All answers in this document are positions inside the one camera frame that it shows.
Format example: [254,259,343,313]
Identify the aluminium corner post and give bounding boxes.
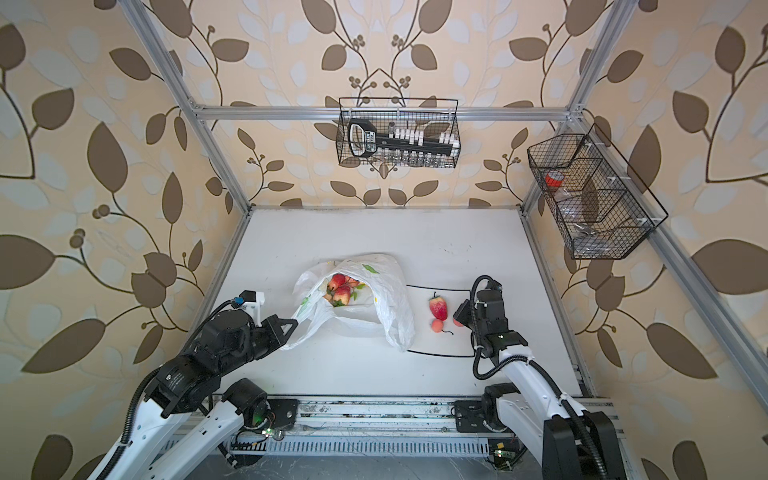
[518,0,637,214]

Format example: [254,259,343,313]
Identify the black wire basket wall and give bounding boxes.
[335,95,462,169]
[527,124,668,260]

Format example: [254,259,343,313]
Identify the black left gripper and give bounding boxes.
[218,314,301,380]

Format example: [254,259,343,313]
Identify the white plastic bag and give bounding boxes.
[284,254,415,351]

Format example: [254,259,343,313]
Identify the fake fruits in bag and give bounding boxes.
[323,273,365,308]

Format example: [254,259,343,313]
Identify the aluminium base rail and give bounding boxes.
[173,395,601,460]

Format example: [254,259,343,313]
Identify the black wire basket right wall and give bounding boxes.
[527,124,668,260]

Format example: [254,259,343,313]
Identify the red fake strawberry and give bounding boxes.
[428,294,448,321]

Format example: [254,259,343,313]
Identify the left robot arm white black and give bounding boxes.
[89,290,299,479]

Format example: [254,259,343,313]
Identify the black outlined white mat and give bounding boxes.
[406,284,473,358]

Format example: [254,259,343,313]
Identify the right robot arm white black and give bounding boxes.
[454,275,627,479]

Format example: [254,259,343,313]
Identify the black wire basket back wall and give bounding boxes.
[335,95,462,169]

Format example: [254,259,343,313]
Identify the black socket tool set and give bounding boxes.
[345,119,461,162]

